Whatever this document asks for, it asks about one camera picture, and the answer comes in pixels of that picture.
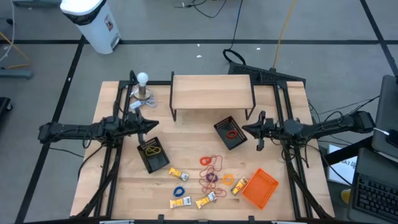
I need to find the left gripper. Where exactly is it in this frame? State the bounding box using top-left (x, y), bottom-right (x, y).
top-left (126, 108), bottom-right (160, 144)

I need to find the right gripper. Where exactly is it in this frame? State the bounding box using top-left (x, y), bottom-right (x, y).
top-left (241, 110), bottom-right (279, 152)

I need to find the yellow crayon pack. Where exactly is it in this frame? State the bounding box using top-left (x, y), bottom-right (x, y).
top-left (168, 167), bottom-right (190, 182)
top-left (195, 190), bottom-right (218, 210)
top-left (169, 195), bottom-right (193, 210)
top-left (231, 175), bottom-right (249, 196)

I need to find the orange mesh tray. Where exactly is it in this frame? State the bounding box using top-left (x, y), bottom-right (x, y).
top-left (241, 167), bottom-right (280, 210)

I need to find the wooden desk shelf riser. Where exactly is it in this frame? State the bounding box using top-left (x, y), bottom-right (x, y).
top-left (169, 70), bottom-right (257, 122)

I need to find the black desk bar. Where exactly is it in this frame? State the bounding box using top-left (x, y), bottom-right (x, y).
top-left (325, 136), bottom-right (374, 166)

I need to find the black mesh tray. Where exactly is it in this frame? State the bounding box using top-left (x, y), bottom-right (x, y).
top-left (213, 116), bottom-right (249, 151)
top-left (136, 136), bottom-right (171, 174)

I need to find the light bulb table lamp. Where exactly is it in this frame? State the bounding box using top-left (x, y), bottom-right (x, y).
top-left (132, 72), bottom-right (153, 101)

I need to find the black perforated panel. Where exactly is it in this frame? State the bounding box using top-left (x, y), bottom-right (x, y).
top-left (228, 61), bottom-right (307, 84)

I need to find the white printed paper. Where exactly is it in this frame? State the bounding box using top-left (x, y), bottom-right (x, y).
top-left (326, 144), bottom-right (358, 187)

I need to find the white trash bin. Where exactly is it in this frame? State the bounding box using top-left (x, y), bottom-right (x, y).
top-left (60, 0), bottom-right (122, 55)

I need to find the grey closed laptop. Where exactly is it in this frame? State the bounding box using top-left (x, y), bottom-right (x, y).
top-left (371, 74), bottom-right (398, 162)

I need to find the grey laptop black keyboard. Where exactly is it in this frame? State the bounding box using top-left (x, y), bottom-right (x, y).
top-left (347, 147), bottom-right (398, 223)

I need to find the black phone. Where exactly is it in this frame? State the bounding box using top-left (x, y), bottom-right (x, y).
top-left (386, 129), bottom-right (398, 149)

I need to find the grey floor stand foot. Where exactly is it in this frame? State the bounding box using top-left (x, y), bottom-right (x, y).
top-left (0, 68), bottom-right (34, 80)

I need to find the black floor object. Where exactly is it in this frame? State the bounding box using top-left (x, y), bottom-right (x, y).
top-left (0, 96), bottom-right (13, 118)

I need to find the white adapter with cable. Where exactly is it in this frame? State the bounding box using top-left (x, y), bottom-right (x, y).
top-left (129, 96), bottom-right (158, 110)

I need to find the black aluminium table frame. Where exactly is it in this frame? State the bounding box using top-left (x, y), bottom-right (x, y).
top-left (70, 70), bottom-right (335, 222)

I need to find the yellow hanging cable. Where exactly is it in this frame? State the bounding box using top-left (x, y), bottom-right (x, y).
top-left (272, 0), bottom-right (296, 71)

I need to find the black hanging cable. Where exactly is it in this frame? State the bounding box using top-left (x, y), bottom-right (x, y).
top-left (223, 0), bottom-right (246, 66)

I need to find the black floor cable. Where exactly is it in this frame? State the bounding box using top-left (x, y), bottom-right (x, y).
top-left (172, 0), bottom-right (229, 19)

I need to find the yellow floor cord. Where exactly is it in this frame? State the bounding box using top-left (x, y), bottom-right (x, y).
top-left (0, 30), bottom-right (30, 70)

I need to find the white floor cord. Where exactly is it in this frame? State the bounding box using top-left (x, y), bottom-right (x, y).
top-left (0, 0), bottom-right (16, 63)

